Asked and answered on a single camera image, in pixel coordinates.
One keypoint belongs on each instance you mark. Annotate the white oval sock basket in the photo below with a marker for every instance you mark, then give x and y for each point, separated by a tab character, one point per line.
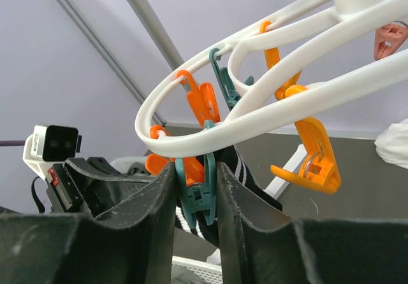
209	272

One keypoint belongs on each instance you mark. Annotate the teal peg inner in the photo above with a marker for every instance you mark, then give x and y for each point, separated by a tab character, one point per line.
230	94

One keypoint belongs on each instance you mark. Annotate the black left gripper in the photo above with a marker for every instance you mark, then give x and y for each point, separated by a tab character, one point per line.
90	186

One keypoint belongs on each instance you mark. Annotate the yellow-orange peg right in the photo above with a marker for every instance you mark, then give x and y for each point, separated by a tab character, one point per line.
319	170

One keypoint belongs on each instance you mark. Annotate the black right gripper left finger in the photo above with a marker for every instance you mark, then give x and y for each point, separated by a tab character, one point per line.
131	242

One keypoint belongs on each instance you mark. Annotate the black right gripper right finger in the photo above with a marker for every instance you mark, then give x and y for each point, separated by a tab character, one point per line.
260	244

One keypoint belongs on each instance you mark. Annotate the white drying rack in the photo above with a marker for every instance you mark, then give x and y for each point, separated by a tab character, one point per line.
156	31

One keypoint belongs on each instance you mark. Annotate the white round clip hanger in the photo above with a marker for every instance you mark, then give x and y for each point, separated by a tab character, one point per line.
323	26

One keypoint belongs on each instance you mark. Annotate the white sock on hanger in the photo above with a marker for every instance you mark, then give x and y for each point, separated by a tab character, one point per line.
391	145

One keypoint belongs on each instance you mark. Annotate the pink peg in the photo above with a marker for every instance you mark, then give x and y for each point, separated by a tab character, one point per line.
389	38

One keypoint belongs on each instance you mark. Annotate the teal clothes peg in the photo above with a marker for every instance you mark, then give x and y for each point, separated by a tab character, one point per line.
200	196

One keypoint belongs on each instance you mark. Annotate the orange peg left rim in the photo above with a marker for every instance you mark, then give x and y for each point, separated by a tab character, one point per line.
201	99

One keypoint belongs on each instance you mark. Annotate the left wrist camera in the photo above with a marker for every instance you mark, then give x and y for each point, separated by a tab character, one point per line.
49	145

